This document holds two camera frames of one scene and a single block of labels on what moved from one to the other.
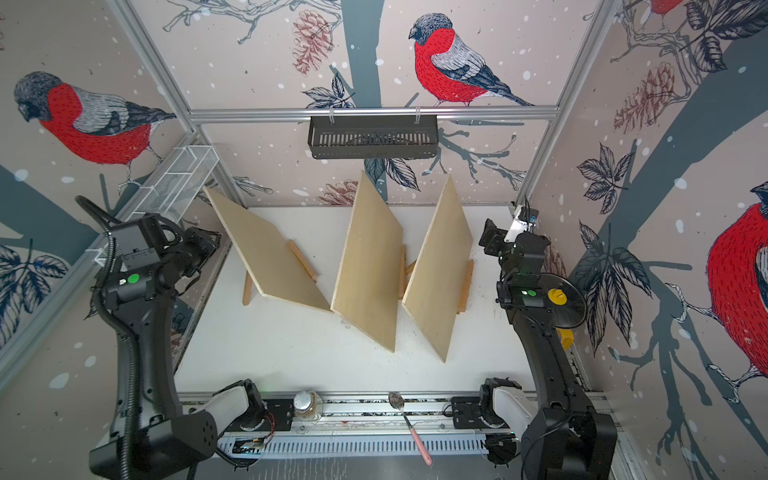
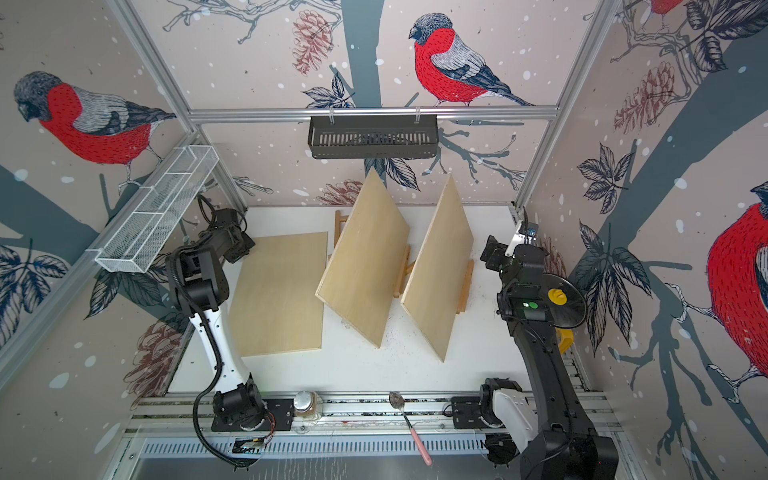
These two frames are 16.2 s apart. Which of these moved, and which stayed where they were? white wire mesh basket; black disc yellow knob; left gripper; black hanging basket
Moved: left gripper
Stayed: black disc yellow knob; white wire mesh basket; black hanging basket
